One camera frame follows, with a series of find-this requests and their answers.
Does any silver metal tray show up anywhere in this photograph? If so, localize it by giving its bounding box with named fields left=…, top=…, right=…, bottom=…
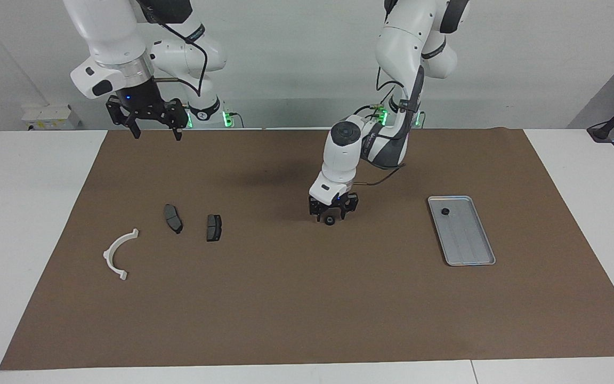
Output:
left=427, top=195, right=496, bottom=266

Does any white box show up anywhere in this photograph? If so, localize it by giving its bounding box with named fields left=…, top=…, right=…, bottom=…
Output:
left=22, top=103, right=81, bottom=130

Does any curved dark brake pad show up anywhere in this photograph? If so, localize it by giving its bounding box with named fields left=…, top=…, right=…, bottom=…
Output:
left=164, top=204, right=183, bottom=235

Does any brown table mat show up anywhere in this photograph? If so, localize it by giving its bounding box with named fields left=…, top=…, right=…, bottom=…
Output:
left=0, top=129, right=614, bottom=370

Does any rectangular dark brake pad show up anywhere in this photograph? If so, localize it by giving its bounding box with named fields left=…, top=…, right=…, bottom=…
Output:
left=206, top=214, right=223, bottom=242

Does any white semicircular plastic clamp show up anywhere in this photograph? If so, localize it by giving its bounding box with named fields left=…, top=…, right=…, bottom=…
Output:
left=103, top=228, right=140, bottom=281

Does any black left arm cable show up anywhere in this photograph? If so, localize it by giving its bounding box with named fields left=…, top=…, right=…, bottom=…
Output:
left=352, top=80, right=409, bottom=187

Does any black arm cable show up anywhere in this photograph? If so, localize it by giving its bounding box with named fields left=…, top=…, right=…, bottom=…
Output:
left=152, top=11, right=209, bottom=97
left=352, top=80, right=409, bottom=187

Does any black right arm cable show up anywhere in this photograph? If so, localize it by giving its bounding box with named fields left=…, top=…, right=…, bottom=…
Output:
left=152, top=11, right=209, bottom=97

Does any black base cable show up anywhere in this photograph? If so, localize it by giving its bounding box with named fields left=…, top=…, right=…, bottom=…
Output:
left=354, top=80, right=398, bottom=127

